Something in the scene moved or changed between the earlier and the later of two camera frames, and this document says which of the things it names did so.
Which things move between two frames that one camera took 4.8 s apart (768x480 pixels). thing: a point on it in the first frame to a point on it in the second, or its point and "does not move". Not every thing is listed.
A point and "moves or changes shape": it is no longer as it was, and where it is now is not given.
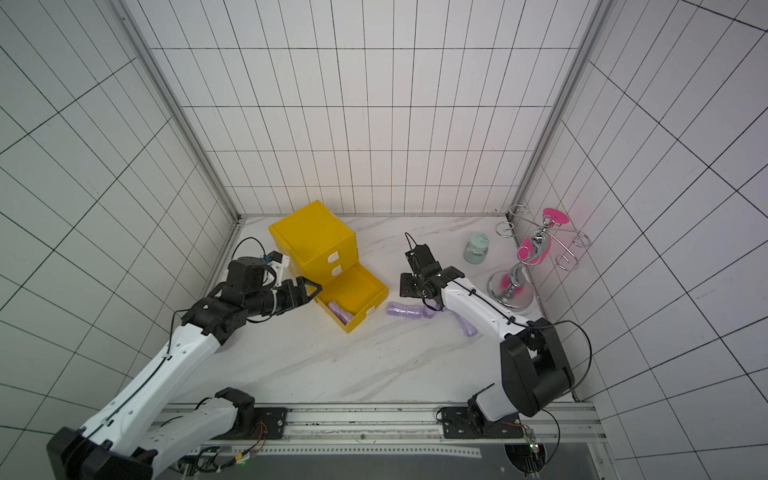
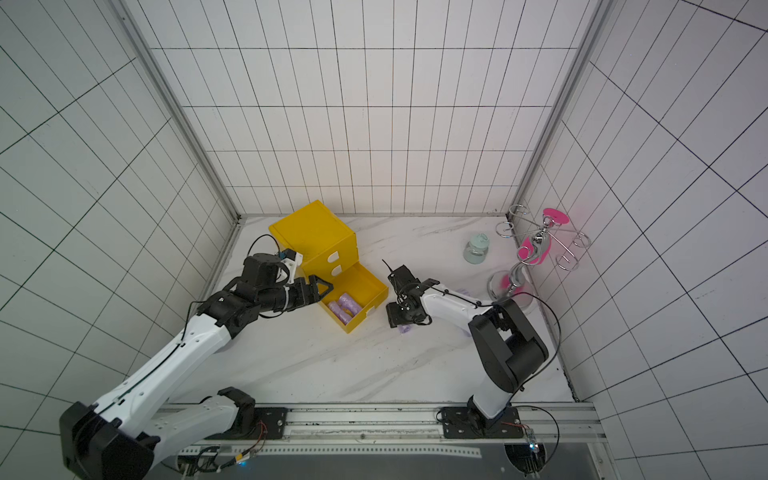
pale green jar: x=475 y=250 does not move
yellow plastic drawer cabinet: x=323 y=249 does not move
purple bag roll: x=344 y=316 does not move
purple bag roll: x=404 y=310 moves or changes shape
